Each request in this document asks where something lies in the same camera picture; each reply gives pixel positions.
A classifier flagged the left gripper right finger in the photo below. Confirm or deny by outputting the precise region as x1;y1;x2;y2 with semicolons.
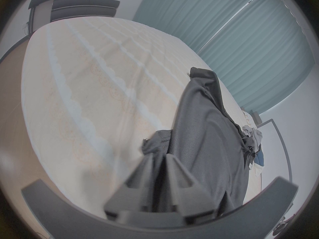
164;155;217;225

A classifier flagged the pile of clothes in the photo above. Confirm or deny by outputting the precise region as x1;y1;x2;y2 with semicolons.
240;125;265;177

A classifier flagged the bed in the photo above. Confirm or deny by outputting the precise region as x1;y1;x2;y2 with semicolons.
21;17;292;220

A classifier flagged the black T-shirt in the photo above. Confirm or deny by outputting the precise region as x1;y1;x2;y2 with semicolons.
141;67;250;216

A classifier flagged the blue-green curtain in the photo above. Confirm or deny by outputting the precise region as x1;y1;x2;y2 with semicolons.
132;0;267;53
198;0;316;115

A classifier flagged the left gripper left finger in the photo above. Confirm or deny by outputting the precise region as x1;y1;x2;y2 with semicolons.
104;155;156;220

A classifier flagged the grey bedside table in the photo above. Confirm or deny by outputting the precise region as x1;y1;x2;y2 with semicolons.
250;110;263;124

